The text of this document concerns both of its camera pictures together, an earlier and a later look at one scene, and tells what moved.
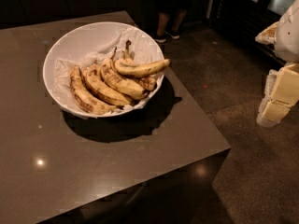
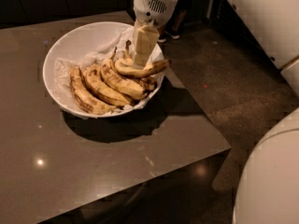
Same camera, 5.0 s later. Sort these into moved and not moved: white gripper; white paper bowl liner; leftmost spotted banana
Moved: white gripper
Not moved: leftmost spotted banana; white paper bowl liner
